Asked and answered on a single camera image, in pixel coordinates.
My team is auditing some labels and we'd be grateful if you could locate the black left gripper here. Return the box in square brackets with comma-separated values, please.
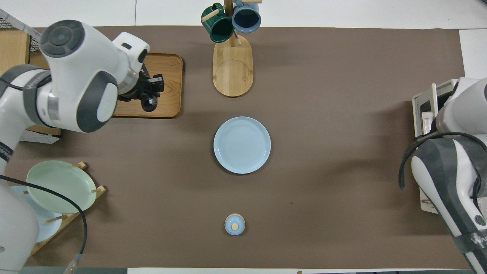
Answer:
[118, 70, 165, 103]

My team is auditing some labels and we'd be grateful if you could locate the light blue plate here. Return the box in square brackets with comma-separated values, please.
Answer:
[10, 185, 64, 243]
[213, 116, 272, 175]

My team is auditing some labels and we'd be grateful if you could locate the dark green mug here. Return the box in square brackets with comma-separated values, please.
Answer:
[201, 3, 235, 43]

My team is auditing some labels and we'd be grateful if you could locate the wooden plate rack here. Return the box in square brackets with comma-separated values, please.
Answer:
[21, 161, 107, 256]

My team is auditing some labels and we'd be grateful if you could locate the wooden shelf with wire mesh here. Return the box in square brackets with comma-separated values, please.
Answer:
[0, 8, 66, 145]

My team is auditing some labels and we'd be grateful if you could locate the dark purple eggplant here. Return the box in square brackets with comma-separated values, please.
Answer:
[141, 95, 159, 113]

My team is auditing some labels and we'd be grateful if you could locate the brown table mat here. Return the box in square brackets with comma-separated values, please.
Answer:
[0, 25, 486, 269]

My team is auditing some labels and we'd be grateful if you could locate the cream toaster oven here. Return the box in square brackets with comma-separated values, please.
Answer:
[412, 79, 461, 215]

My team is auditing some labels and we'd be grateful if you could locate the blue grey mug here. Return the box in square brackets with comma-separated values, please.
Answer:
[231, 0, 262, 34]

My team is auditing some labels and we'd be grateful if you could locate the wooden serving tray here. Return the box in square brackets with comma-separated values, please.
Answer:
[112, 52, 184, 118]

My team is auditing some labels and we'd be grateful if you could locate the pale green plate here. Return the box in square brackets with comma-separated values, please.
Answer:
[26, 160, 97, 214]

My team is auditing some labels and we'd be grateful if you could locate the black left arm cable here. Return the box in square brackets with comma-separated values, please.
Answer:
[0, 175, 88, 271]

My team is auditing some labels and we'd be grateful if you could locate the small blue lidded jar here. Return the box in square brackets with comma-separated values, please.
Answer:
[224, 213, 246, 236]

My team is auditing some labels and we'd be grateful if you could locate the wooden mug tree stand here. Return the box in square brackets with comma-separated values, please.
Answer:
[202, 0, 263, 98]

